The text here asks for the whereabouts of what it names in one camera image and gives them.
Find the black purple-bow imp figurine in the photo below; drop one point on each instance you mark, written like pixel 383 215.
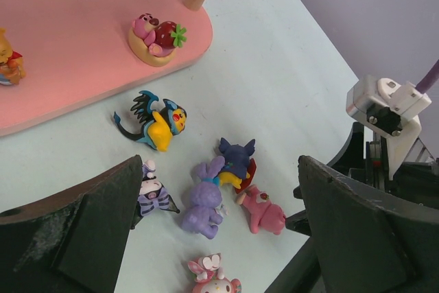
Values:
pixel 153 195

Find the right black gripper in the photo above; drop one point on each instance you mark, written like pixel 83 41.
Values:
pixel 366 162

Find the purple bunny figurine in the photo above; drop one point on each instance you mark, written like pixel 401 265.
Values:
pixel 205 197

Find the yellow mouse dragon-costume figurine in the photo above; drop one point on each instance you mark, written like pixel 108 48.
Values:
pixel 158 126

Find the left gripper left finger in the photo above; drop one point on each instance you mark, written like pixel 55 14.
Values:
pixel 74 240

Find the pink bear strawberry figurine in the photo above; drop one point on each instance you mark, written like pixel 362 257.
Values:
pixel 154 42

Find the yellow mouse navy-hood figurine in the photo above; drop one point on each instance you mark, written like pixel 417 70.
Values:
pixel 237 163

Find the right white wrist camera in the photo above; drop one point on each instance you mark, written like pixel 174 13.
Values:
pixel 392 111

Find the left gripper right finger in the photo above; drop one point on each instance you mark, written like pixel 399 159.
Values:
pixel 367 240

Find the pink three-tier shelf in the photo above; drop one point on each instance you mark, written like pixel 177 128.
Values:
pixel 76 52

